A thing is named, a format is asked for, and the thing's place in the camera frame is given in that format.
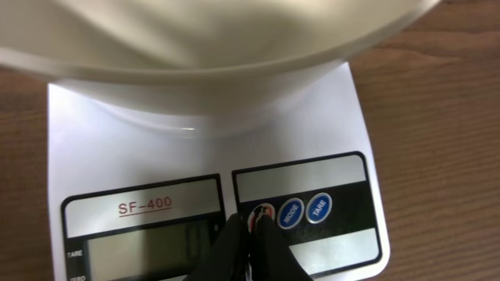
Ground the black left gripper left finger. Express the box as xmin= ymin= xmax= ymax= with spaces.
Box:
xmin=184 ymin=213 xmax=249 ymax=281

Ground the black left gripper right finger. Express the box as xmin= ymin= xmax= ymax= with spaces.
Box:
xmin=250 ymin=215 xmax=313 ymax=281

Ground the white digital kitchen scale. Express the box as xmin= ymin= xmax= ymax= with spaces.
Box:
xmin=48 ymin=65 xmax=391 ymax=280

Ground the cream bowl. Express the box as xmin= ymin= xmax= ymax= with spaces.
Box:
xmin=1 ymin=0 xmax=436 ymax=116

